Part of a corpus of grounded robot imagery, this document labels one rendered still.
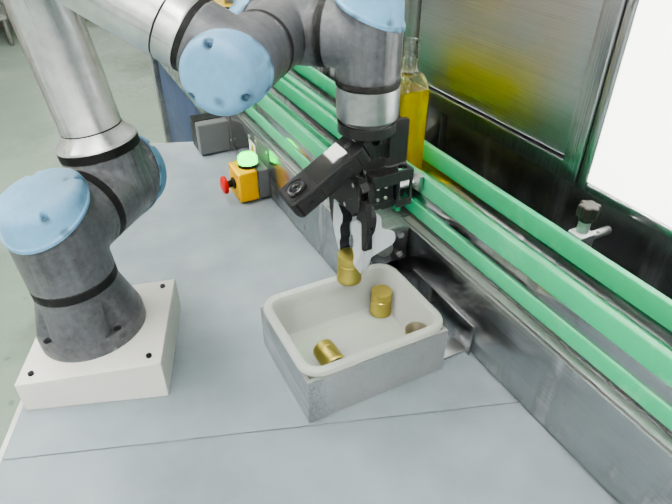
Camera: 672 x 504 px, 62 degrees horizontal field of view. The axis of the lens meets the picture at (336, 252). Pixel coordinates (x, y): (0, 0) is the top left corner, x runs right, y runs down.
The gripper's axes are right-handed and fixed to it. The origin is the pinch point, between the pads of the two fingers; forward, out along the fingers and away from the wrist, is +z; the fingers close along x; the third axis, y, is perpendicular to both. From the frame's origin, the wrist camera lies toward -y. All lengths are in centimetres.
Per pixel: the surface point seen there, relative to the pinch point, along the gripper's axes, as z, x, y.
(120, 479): 16.9, -6.4, -36.1
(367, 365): 10.0, -10.4, -3.1
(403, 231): 4.8, 8.0, 15.0
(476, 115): -8.8, 15.7, 34.6
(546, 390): 10.5, -24.9, 15.1
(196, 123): 9, 78, 2
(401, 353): 10.3, -10.6, 2.3
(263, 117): 1, 56, 11
